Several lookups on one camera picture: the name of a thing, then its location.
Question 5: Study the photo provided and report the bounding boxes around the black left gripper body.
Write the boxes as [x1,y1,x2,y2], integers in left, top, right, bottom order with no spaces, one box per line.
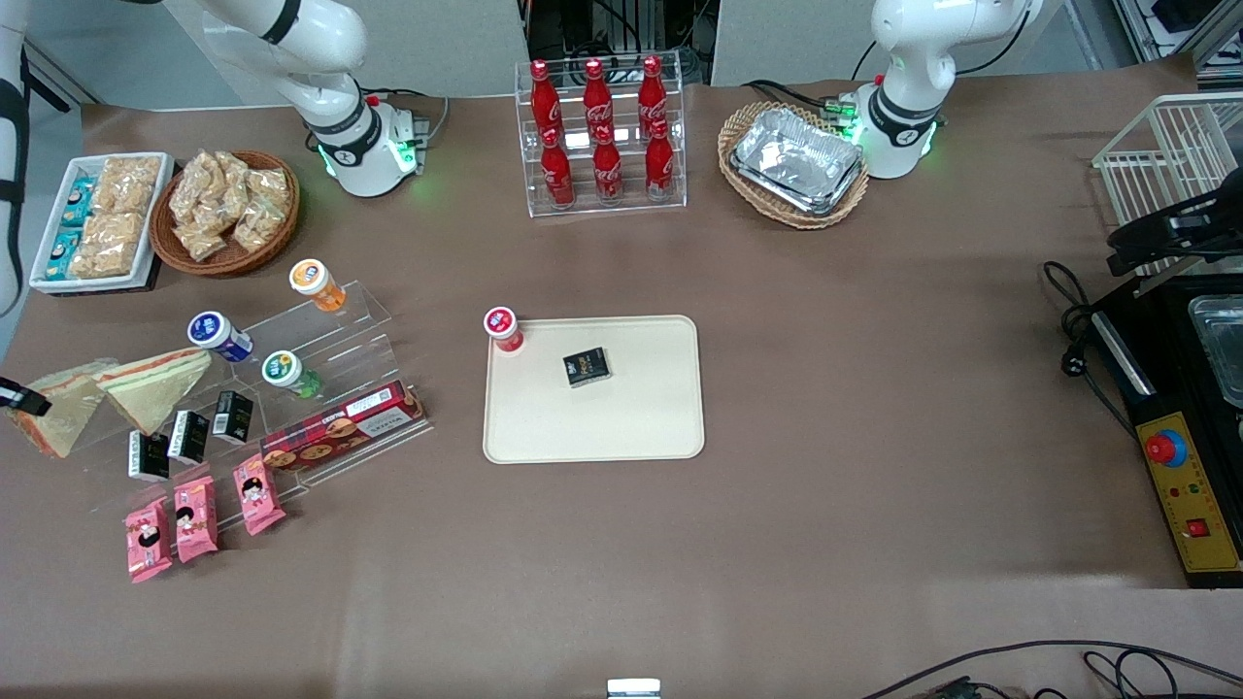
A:
[1160,186,1243,263]

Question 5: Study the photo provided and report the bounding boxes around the triangular sandwich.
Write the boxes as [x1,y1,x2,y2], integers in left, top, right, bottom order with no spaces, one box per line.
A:
[5,360,119,460]
[94,348,214,436]

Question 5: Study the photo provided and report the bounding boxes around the white rectangular snack tray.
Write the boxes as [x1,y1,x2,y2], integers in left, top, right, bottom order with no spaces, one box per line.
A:
[28,152,177,294]

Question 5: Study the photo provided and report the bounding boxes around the beige plastic serving tray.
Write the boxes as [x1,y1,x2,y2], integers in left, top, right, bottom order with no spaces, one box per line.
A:
[482,314,706,465]

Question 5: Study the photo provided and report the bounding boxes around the grey metal lever bar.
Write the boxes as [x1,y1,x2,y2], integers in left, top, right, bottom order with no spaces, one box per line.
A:
[1130,266,1203,298]

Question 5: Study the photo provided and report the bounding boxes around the steel food container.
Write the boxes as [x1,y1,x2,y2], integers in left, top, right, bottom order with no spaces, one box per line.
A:
[1189,295,1243,410]

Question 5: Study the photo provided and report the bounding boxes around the black sealing machine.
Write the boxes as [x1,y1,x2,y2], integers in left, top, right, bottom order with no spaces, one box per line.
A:
[1086,276,1243,590]

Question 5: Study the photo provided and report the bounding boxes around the small black box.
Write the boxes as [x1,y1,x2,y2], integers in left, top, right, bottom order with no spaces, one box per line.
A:
[212,389,255,446]
[128,430,172,483]
[168,409,211,465]
[562,347,612,388]

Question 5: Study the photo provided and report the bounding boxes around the clear bag of crispy snacks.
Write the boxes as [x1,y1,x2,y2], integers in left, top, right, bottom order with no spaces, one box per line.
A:
[92,156,163,216]
[71,212,149,281]

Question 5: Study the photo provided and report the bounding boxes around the pink snack packet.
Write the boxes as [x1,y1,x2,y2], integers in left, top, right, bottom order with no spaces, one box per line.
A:
[173,476,220,565]
[123,499,175,584]
[231,453,287,537]

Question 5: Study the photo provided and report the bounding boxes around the blue candy bottle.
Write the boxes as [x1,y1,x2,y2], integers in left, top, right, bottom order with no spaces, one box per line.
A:
[186,310,254,364]

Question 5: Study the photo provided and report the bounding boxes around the red emergency push button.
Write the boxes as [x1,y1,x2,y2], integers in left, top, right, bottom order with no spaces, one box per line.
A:
[1143,427,1190,469]

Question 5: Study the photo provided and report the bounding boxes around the clear bag of beige snacks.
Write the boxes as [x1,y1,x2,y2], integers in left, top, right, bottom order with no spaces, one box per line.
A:
[230,198,288,253]
[179,218,230,262]
[171,160,220,228]
[198,150,252,211]
[243,167,291,206]

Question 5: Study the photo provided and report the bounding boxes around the dark brown wicker basket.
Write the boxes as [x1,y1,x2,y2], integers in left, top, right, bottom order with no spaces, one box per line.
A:
[150,150,301,279]

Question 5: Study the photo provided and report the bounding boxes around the green candy bottle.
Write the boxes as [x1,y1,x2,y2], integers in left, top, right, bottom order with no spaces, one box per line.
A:
[261,349,322,401]

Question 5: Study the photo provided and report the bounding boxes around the orange candy bottle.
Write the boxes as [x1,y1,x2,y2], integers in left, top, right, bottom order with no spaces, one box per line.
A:
[288,257,348,314]

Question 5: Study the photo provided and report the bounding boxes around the long red cookie box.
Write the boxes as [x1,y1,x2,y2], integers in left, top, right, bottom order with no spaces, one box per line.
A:
[259,380,427,474]

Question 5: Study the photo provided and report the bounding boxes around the light wicker basket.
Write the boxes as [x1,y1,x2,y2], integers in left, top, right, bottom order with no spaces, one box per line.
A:
[717,101,871,231]

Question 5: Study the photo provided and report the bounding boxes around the clear acrylic tiered stand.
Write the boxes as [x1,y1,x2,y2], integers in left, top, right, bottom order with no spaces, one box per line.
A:
[92,280,435,530]

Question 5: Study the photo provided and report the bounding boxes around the stack of aluminium foil trays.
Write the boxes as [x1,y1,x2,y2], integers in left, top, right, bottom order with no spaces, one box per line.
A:
[729,106,866,216]

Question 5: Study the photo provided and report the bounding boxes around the red cola bottle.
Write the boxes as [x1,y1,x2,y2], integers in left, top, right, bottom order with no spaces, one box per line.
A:
[637,54,670,129]
[592,125,625,204]
[528,59,565,139]
[539,125,577,209]
[644,118,677,196]
[582,57,616,137]

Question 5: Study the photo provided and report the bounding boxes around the red candy bottle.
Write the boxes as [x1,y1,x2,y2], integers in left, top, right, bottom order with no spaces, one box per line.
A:
[483,306,525,356]

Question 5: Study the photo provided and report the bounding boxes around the clear acrylic bottle rack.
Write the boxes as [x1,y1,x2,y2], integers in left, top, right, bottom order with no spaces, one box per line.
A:
[514,52,689,218]

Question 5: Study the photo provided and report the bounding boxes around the dark equipment rack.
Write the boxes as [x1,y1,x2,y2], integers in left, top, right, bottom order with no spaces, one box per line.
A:
[522,0,722,86]

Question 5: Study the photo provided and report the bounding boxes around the black power cable with plug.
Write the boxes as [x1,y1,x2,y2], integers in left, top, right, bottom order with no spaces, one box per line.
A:
[1042,259,1139,440]

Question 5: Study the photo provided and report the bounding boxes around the white wire basket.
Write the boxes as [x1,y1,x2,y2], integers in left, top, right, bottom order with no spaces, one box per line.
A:
[1092,92,1243,275]

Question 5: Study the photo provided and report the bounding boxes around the silver machine handle bar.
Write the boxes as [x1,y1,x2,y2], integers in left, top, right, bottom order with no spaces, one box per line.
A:
[1092,310,1158,400]

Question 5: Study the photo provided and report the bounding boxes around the metal frame shelf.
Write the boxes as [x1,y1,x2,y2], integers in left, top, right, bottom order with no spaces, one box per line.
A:
[1115,0,1243,93]

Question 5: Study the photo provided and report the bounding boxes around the black cable along right arm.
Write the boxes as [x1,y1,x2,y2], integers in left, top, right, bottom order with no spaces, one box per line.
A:
[0,44,31,321]

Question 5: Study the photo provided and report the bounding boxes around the left arm base cable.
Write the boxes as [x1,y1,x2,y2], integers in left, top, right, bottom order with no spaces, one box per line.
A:
[741,78,861,123]

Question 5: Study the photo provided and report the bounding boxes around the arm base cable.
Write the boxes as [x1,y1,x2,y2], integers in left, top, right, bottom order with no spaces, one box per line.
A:
[741,78,861,123]
[361,87,454,149]

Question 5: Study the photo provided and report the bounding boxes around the black floor cables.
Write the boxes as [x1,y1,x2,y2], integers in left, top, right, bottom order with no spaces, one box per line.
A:
[859,639,1243,699]

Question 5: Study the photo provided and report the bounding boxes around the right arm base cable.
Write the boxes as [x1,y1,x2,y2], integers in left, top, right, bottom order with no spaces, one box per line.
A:
[361,87,454,149]

